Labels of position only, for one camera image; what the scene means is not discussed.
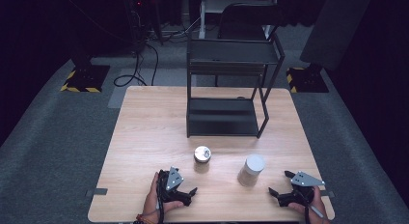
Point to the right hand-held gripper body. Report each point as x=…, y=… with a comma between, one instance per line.
x=305, y=180

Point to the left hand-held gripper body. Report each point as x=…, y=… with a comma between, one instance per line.
x=175, y=179

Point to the glass jar with white lid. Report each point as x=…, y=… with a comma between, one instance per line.
x=252, y=169

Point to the glass jar with metal lid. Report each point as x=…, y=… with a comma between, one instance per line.
x=202, y=154

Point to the black metal shelf rack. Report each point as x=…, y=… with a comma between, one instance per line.
x=225, y=121

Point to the person's right hand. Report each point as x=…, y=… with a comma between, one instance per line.
x=318, y=204

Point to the person's left hand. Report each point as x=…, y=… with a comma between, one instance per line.
x=151, y=198

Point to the grey tape strip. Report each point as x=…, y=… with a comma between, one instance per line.
x=96, y=192
x=329, y=194

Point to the stand base with striped edge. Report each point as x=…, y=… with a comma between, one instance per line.
x=88, y=77
x=307, y=80

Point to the grey floor mat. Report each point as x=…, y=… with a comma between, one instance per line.
x=160, y=76

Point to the grey padded panel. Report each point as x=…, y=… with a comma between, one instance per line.
x=337, y=27

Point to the black chair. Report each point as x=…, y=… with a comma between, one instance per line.
x=247, y=21

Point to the dark equipment rack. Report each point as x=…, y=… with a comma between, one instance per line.
x=141, y=21

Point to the white metal frame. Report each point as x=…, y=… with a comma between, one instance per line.
x=202, y=21

